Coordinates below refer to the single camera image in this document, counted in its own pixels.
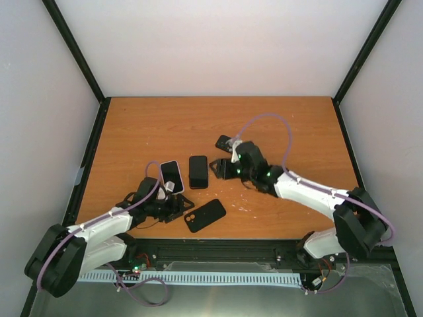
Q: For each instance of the black phone case front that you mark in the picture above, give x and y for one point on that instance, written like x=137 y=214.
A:
x=204 y=216

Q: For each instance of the white phone case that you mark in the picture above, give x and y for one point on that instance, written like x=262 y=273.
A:
x=172 y=176

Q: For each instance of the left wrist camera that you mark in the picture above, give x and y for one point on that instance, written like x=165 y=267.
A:
x=165 y=190

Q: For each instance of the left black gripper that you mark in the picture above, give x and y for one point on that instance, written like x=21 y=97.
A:
x=174 y=210

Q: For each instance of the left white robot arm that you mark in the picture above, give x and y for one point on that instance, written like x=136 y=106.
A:
x=66 y=253

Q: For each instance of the right black frame post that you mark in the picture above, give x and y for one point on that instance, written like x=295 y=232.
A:
x=374 y=35

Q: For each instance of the black frame post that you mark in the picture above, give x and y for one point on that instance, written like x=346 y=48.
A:
x=63 y=28
x=374 y=35

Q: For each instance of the black phone case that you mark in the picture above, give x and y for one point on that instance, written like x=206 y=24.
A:
x=198 y=172
x=225 y=143
x=204 y=216

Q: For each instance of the left black frame post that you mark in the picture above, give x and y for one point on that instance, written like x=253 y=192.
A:
x=63 y=28

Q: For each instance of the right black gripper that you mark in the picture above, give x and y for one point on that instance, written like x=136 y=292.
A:
x=223 y=167

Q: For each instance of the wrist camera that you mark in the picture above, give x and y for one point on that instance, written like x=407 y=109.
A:
x=165 y=190
x=234 y=143

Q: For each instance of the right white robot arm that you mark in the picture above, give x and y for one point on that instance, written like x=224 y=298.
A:
x=358 y=224

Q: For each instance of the light blue cable duct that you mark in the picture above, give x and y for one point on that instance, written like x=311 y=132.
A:
x=194 y=278

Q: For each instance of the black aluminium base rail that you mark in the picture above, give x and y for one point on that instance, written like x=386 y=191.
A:
x=279 y=254

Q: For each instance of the black phone case top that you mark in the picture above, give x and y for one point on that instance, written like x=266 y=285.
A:
x=198 y=172

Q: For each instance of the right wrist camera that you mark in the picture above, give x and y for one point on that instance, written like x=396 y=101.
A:
x=234 y=143

